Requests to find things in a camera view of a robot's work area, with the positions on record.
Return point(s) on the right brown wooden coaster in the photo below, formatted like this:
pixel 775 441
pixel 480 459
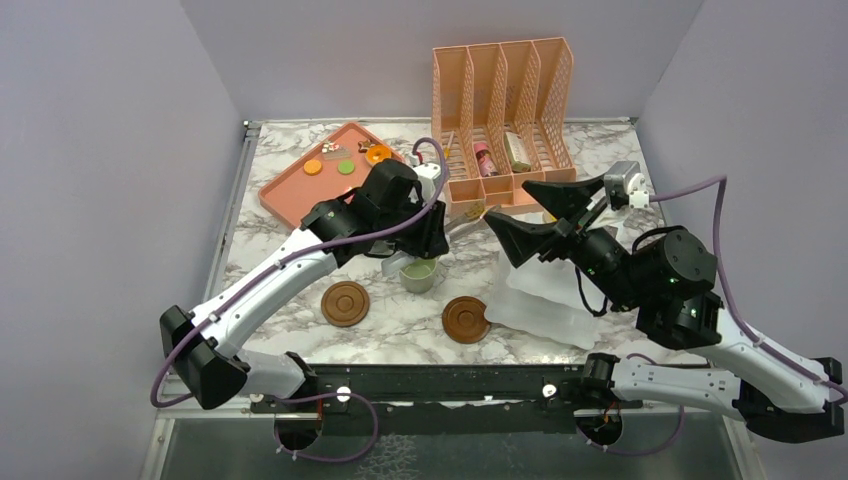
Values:
pixel 464 321

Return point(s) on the orange glazed donut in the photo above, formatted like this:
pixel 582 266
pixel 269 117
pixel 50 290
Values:
pixel 377 153

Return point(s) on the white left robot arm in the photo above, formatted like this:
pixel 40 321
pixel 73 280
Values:
pixel 396 205

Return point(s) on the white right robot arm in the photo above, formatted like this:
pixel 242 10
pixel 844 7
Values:
pixel 669 284

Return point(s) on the pink mesh file organizer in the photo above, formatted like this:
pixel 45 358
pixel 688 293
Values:
pixel 481 91

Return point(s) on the orange round biscuit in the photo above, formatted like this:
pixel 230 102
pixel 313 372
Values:
pixel 312 167

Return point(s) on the tan box in organizer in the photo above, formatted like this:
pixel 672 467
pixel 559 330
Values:
pixel 516 153

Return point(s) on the pink bottle in organizer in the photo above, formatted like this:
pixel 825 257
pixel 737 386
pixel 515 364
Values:
pixel 485 161

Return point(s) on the brown star cookie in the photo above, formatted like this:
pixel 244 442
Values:
pixel 364 145

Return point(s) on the white tiered dessert stand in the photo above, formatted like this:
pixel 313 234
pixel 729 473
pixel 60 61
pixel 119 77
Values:
pixel 546 300

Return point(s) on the pink dessert tray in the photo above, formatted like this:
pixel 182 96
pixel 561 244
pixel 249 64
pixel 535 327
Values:
pixel 291 194

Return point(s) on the green macaron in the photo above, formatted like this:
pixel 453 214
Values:
pixel 346 167

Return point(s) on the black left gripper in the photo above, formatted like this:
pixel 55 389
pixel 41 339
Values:
pixel 577 242

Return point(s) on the brown wooden coaster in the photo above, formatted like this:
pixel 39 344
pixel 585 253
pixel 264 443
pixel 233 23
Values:
pixel 345 304
pixel 464 321

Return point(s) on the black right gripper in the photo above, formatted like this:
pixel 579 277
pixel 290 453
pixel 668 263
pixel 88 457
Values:
pixel 426 237

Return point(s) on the light green ceramic mug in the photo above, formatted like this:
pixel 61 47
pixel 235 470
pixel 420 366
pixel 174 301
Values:
pixel 419 276

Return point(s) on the yellow flower cookie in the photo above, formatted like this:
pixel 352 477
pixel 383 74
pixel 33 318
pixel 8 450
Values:
pixel 475 212

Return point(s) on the left brown wooden coaster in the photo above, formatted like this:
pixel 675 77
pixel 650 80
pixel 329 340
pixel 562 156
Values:
pixel 345 304

